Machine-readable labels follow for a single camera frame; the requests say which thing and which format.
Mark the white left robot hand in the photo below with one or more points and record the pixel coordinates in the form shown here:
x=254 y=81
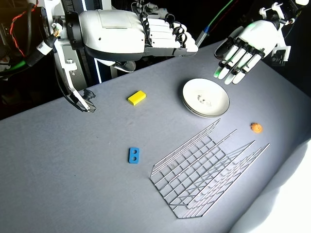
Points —
x=260 y=34

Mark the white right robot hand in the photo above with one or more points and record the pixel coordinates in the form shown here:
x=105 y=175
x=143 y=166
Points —
x=114 y=31

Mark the white plate with dark rim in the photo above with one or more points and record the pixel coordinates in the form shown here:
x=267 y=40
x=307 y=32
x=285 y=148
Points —
x=198 y=114
x=206 y=97

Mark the white robot body column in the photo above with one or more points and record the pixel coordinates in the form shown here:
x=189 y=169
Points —
x=81 y=70

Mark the yellow rectangular block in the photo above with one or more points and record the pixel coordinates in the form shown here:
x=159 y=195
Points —
x=136 y=97

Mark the orange swirl cookie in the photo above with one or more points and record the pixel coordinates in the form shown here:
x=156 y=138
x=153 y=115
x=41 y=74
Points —
x=256 y=128

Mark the blue block with two holes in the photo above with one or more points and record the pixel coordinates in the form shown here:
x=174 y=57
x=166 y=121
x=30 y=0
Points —
x=130 y=159

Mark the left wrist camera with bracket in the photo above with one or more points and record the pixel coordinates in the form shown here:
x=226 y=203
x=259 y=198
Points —
x=279 y=57

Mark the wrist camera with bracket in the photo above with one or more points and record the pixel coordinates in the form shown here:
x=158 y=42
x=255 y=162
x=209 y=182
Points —
x=83 y=102
x=279 y=57

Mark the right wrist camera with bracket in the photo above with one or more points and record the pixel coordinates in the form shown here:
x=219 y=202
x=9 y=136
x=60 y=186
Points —
x=83 y=102

